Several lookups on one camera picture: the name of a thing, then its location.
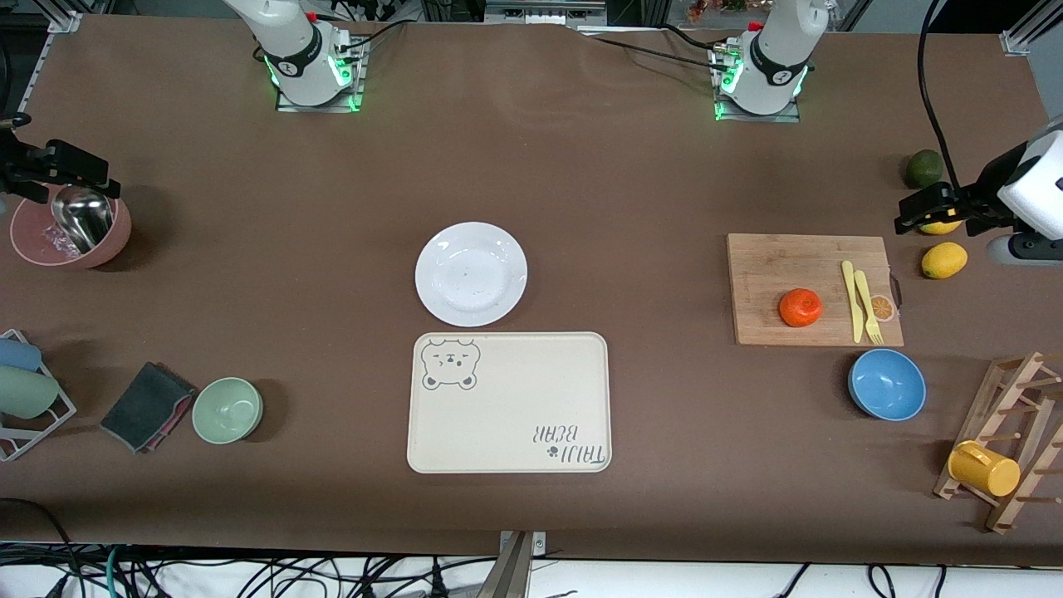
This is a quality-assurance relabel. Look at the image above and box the orange mandarin fruit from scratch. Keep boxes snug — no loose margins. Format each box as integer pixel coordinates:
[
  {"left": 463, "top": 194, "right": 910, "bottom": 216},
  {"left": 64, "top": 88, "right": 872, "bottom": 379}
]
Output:
[{"left": 778, "top": 287, "right": 825, "bottom": 328}]

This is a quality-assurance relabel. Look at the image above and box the white round plate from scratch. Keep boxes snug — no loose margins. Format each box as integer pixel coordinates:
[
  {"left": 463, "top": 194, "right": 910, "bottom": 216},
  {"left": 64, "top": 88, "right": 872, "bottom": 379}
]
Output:
[{"left": 414, "top": 221, "right": 529, "bottom": 328}]

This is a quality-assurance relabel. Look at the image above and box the dark green avocado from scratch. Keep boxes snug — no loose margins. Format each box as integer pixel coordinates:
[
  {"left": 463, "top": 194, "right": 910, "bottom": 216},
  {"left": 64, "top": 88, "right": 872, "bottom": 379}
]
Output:
[{"left": 904, "top": 149, "right": 945, "bottom": 190}]

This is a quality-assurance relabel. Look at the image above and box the pink bowl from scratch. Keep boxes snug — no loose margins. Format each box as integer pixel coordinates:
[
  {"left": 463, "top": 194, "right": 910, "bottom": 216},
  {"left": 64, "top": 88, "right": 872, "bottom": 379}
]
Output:
[{"left": 9, "top": 184, "right": 133, "bottom": 270}]

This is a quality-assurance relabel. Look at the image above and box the metal scoop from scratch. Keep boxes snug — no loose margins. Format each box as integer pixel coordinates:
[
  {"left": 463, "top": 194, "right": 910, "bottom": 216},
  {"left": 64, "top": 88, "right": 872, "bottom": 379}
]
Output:
[{"left": 50, "top": 184, "right": 115, "bottom": 254}]

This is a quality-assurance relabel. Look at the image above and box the yellow plastic fork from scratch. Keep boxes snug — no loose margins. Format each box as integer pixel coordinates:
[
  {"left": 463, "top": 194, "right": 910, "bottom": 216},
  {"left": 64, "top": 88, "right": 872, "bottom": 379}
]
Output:
[{"left": 854, "top": 270, "right": 884, "bottom": 346}]

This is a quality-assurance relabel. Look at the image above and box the yellow plastic knife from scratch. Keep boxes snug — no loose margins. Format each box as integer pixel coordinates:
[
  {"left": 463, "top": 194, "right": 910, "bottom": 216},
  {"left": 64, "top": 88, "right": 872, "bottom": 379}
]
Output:
[{"left": 841, "top": 260, "right": 865, "bottom": 344}]

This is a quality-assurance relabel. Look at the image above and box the light blue cup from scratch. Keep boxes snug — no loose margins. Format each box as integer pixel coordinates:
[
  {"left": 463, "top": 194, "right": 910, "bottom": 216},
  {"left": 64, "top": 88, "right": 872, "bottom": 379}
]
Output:
[{"left": 0, "top": 337, "right": 42, "bottom": 372}]

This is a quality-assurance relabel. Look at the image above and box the bamboo cutting board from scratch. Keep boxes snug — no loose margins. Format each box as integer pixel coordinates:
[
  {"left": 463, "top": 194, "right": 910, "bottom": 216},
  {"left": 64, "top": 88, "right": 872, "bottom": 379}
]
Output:
[{"left": 727, "top": 233, "right": 905, "bottom": 348}]

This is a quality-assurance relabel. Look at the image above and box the blue bowl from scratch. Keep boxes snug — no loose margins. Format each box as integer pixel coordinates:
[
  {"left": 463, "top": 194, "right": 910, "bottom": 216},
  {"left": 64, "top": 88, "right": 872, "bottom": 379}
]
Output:
[{"left": 847, "top": 348, "right": 928, "bottom": 423}]

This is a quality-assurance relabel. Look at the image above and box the pale green cup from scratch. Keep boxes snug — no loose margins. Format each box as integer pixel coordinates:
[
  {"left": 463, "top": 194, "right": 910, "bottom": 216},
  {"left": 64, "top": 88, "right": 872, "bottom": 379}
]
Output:
[{"left": 0, "top": 365, "right": 61, "bottom": 420}]

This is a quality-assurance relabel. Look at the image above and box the wooden mug rack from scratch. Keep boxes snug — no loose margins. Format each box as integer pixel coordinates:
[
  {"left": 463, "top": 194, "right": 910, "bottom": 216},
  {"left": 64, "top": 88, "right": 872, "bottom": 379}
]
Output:
[{"left": 933, "top": 350, "right": 1063, "bottom": 534}]

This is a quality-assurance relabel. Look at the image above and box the dark grey cloth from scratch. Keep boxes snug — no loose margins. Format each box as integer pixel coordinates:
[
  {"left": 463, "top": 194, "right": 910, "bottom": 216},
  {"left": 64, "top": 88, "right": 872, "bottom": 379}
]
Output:
[{"left": 100, "top": 361, "right": 198, "bottom": 453}]

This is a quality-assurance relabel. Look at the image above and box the yellow mug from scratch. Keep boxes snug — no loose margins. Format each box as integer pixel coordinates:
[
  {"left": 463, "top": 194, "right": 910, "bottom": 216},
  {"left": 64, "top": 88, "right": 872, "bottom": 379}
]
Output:
[{"left": 948, "top": 440, "right": 1021, "bottom": 498}]

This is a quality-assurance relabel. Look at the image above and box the pink cloth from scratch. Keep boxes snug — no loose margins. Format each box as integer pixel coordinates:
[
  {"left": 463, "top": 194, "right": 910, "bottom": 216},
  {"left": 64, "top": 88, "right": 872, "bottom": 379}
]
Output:
[{"left": 137, "top": 386, "right": 198, "bottom": 454}]

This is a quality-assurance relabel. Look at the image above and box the pale green bowl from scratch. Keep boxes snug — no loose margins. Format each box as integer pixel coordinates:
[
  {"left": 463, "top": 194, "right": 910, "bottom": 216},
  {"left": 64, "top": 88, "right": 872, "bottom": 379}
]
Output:
[{"left": 191, "top": 377, "right": 265, "bottom": 445}]

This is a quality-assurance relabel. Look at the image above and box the cream bear print tray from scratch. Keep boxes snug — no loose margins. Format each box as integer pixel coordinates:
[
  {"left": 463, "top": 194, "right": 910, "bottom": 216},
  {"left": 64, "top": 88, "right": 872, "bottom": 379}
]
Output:
[{"left": 406, "top": 331, "right": 613, "bottom": 475}]

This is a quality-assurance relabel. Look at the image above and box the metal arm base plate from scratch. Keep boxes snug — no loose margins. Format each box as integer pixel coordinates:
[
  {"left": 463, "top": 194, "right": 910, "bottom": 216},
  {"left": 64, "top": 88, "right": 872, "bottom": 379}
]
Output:
[
  {"left": 713, "top": 46, "right": 802, "bottom": 125},
  {"left": 276, "top": 33, "right": 368, "bottom": 114}
]

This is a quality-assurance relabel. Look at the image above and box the white wire cup rack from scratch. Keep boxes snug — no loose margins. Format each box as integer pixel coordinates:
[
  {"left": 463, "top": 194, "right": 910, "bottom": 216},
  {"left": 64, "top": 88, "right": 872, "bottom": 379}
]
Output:
[{"left": 0, "top": 328, "right": 78, "bottom": 463}]

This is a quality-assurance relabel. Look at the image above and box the black left arm base cable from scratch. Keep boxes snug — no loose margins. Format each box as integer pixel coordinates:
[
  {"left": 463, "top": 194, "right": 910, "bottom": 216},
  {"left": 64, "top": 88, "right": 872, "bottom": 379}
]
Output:
[{"left": 581, "top": 25, "right": 723, "bottom": 71}]

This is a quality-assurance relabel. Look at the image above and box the black arm base cable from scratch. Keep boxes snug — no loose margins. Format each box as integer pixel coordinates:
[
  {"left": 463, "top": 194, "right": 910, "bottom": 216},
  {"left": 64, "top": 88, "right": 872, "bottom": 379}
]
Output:
[
  {"left": 581, "top": 25, "right": 723, "bottom": 71},
  {"left": 332, "top": 18, "right": 412, "bottom": 63}
]

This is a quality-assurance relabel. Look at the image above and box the black right arm base cable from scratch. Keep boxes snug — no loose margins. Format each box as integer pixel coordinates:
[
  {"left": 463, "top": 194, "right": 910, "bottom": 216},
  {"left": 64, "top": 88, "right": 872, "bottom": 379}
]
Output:
[{"left": 332, "top": 18, "right": 412, "bottom": 63}]

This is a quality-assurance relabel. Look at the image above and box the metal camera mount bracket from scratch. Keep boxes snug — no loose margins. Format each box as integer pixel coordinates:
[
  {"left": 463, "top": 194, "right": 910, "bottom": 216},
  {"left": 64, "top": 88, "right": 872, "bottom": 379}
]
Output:
[{"left": 484, "top": 530, "right": 549, "bottom": 598}]

